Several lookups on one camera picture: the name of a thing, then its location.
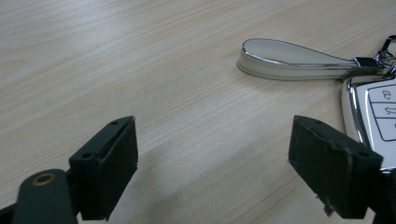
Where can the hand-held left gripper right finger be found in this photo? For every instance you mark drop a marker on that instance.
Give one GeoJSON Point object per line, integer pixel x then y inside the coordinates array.
{"type": "Point", "coordinates": [330, 168]}

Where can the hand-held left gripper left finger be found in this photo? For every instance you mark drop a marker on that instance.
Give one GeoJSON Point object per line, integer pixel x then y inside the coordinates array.
{"type": "Point", "coordinates": [106, 174]}

